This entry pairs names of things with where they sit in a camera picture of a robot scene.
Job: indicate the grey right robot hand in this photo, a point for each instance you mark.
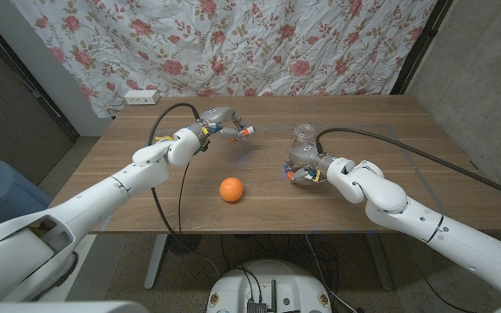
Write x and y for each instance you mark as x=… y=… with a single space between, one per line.
x=305 y=158

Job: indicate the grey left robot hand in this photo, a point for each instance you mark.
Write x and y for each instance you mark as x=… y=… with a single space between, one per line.
x=215 y=117

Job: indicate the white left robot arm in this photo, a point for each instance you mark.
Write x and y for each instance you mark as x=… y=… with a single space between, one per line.
x=94 y=204

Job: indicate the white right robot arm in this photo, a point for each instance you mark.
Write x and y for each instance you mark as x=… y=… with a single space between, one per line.
x=429 y=221

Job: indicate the clear glass jar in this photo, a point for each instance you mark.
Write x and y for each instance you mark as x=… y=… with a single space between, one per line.
x=303 y=132

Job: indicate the orange fruit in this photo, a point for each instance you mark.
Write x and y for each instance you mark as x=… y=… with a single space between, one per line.
x=231 y=190

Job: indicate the floral backdrop cloth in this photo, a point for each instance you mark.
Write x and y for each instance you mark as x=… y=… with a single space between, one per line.
x=233 y=43

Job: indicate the white power strip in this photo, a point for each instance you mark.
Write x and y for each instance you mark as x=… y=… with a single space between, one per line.
x=141 y=97

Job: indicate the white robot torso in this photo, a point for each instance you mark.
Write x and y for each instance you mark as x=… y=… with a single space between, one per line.
x=272 y=278

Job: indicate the black round floor base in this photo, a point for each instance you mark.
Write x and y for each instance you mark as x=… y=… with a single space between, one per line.
x=183 y=243

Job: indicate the grey table leg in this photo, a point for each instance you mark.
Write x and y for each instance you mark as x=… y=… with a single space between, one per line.
x=380 y=265

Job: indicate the white table leg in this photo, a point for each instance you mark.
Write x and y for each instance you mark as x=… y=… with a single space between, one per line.
x=155 y=265

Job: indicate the black backdrop stand pole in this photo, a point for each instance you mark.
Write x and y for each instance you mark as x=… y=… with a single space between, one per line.
x=420 y=48

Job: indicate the blue plastic bin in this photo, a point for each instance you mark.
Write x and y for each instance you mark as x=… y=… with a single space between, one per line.
x=2 y=195

